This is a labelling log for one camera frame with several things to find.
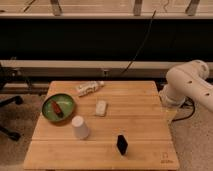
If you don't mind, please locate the red brown item in bowl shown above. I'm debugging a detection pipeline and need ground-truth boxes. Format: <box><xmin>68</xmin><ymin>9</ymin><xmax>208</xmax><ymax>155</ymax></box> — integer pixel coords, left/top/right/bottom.
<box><xmin>51</xmin><ymin>101</ymin><xmax>63</xmax><ymax>118</ymax></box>

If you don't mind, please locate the white rectangular block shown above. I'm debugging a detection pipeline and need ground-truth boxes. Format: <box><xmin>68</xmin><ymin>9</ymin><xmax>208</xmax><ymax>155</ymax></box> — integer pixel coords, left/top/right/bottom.
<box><xmin>96</xmin><ymin>100</ymin><xmax>107</xmax><ymax>116</ymax></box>

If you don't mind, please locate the black eraser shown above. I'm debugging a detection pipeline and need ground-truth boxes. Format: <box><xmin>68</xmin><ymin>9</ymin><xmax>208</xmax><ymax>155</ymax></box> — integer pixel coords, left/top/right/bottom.
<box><xmin>116</xmin><ymin>135</ymin><xmax>128</xmax><ymax>155</ymax></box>

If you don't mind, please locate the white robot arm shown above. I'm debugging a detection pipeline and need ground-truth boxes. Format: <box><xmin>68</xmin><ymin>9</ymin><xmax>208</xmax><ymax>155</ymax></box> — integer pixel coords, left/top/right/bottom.
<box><xmin>159</xmin><ymin>60</ymin><xmax>213</xmax><ymax>112</ymax></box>

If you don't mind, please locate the green bowl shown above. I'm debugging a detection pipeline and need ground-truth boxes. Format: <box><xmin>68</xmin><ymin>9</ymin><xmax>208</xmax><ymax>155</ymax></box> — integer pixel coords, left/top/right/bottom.
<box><xmin>42</xmin><ymin>93</ymin><xmax>75</xmax><ymax>122</ymax></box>

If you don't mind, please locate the black office chair base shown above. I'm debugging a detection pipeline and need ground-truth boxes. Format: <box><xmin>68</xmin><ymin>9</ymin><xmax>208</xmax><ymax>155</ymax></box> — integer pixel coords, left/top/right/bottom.
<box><xmin>0</xmin><ymin>63</ymin><xmax>24</xmax><ymax>142</ymax></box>

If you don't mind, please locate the black hanging cable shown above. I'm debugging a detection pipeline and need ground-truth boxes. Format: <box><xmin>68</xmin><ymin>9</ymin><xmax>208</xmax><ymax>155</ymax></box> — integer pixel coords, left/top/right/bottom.
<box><xmin>120</xmin><ymin>9</ymin><xmax>157</xmax><ymax>76</ymax></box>

